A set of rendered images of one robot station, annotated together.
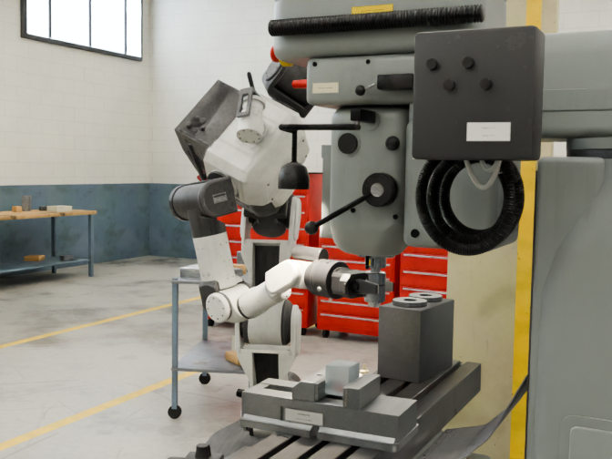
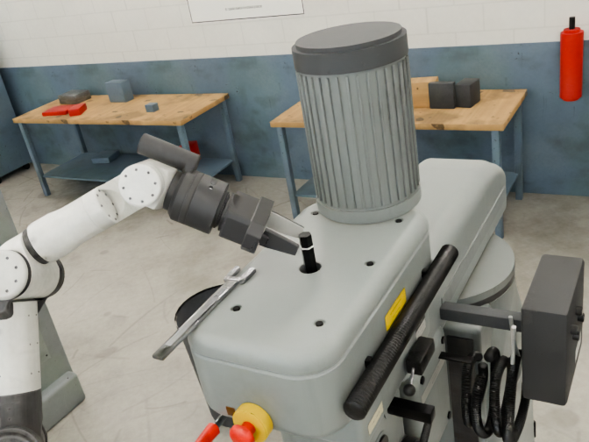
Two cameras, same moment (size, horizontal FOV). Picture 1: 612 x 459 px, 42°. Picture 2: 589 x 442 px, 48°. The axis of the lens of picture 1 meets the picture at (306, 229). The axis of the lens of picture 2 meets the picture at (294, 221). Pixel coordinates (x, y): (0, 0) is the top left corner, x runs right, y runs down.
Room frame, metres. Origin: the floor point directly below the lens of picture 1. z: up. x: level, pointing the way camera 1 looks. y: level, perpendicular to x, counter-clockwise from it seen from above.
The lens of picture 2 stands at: (1.65, 0.78, 2.44)
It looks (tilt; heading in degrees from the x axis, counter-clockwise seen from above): 26 degrees down; 277
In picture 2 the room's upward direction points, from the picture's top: 11 degrees counter-clockwise
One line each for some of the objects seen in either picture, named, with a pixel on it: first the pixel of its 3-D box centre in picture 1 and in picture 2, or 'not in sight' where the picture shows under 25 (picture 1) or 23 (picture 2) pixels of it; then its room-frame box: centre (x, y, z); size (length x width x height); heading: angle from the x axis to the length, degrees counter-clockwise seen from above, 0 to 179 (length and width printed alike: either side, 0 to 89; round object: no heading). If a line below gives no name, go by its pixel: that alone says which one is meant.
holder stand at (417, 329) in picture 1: (416, 334); not in sight; (2.09, -0.30, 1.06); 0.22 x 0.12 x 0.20; 147
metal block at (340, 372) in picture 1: (342, 377); not in sight; (1.60, -0.08, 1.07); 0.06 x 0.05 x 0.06; 155
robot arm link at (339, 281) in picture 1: (344, 282); not in sight; (1.82, -0.09, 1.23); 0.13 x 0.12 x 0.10; 135
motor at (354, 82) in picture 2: not in sight; (358, 122); (1.65, -0.38, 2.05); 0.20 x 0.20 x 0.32
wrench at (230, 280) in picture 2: not in sight; (205, 309); (1.92, -0.06, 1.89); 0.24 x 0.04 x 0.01; 65
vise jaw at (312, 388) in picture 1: (317, 383); not in sight; (1.63, -0.03, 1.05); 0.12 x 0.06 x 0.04; 155
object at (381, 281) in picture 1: (374, 288); not in sight; (1.76, -0.16, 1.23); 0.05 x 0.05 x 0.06
